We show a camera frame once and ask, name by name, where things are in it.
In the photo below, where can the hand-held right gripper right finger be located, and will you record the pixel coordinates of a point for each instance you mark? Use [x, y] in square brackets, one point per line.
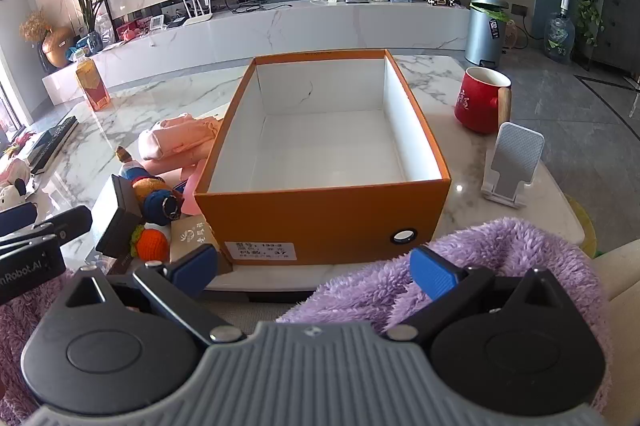
[435, 273]

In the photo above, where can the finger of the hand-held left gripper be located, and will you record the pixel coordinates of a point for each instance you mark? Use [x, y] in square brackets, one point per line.
[15, 216]
[70, 221]

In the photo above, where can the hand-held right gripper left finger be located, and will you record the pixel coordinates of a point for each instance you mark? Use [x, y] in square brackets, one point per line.
[192, 263]

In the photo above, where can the brown gift box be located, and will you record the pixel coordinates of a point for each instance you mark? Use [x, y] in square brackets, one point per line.
[192, 233]

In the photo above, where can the orange crochet ball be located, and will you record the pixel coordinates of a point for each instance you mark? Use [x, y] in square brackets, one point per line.
[152, 243]

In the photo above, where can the black card box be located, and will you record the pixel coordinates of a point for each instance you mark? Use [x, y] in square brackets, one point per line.
[117, 206]

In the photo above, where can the plush dog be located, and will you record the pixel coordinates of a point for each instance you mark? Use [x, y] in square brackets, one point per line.
[150, 188]

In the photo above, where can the orange cardboard box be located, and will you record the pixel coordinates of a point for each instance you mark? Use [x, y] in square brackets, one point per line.
[300, 216]

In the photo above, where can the pink pouch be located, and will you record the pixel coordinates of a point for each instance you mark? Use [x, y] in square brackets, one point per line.
[170, 136]

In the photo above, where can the white plush toy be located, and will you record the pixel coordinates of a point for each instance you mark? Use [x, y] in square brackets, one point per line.
[12, 186]

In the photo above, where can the black remote control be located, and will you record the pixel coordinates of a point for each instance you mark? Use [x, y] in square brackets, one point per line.
[50, 141]

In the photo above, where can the orange juice carton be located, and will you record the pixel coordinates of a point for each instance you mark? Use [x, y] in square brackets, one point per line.
[92, 84]

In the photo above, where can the white phone stand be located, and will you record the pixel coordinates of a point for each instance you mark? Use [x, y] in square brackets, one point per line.
[515, 146]

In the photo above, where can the red mug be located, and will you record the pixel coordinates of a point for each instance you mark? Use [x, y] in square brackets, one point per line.
[475, 106]

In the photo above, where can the brown round vase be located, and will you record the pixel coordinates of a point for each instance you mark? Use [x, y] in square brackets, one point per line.
[57, 49]

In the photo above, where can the beige sofa cushion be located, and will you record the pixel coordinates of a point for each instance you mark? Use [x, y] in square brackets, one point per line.
[620, 266]

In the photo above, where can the dried flower bunch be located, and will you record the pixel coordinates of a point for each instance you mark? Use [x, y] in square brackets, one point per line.
[35, 24]

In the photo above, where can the white desk clock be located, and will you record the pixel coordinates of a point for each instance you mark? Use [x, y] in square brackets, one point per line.
[156, 24]

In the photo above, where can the snake plant in pot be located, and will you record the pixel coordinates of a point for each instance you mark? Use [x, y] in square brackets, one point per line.
[92, 6]

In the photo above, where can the white router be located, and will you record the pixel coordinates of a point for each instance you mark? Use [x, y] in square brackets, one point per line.
[197, 14]

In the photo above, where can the white marble television console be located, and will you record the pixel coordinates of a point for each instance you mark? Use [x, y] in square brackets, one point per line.
[300, 26]

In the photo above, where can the blue water jug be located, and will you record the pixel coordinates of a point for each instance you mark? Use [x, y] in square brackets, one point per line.
[559, 34]

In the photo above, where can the grey cabinet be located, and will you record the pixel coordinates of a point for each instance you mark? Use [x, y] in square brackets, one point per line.
[620, 16]

